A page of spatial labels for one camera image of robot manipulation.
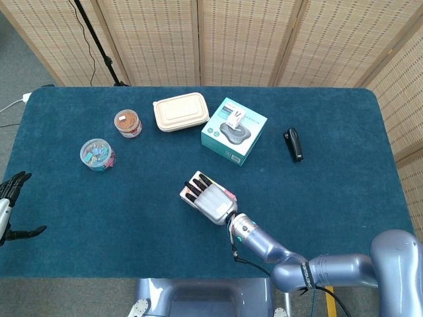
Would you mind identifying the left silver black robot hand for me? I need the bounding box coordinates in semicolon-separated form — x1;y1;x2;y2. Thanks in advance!
0;170;48;247

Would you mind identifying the black tripod stand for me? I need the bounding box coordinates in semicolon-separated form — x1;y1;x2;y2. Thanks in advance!
73;0;132;87

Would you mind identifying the blue-grey robot torso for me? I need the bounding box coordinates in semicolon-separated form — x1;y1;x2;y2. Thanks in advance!
127;277;291;317

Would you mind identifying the white power plug with cord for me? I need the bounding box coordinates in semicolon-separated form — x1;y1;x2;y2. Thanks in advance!
0;92;33;113

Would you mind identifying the thin black hanging cable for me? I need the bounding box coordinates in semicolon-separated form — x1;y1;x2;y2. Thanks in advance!
67;0;96;87

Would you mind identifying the clear jar with brown snacks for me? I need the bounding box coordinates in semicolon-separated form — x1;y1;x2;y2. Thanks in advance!
114;109;143;139

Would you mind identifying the blue table cloth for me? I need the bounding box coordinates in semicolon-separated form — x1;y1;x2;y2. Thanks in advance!
0;86;416;279

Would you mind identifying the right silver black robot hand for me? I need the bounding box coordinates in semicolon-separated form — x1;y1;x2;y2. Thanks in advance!
184;176;239;227

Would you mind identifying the teal speaker product box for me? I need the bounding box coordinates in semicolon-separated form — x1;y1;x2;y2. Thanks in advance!
200;96;268;167

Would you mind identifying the beige lidded lunch container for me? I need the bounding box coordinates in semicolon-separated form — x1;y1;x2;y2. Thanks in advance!
152;92;211;133

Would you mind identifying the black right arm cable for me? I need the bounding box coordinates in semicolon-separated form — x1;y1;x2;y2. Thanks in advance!
231;244;351;317

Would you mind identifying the clear jar of binder clips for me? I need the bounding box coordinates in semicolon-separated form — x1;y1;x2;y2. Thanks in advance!
79;138;117;172

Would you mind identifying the black printed velcro strap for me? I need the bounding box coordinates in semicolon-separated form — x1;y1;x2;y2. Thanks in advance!
295;260;318;293

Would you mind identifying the black stapler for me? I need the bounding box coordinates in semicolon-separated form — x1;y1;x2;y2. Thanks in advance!
282;127;304;164

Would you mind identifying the small white carton box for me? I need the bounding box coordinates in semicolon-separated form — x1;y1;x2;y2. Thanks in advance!
227;110;247;130

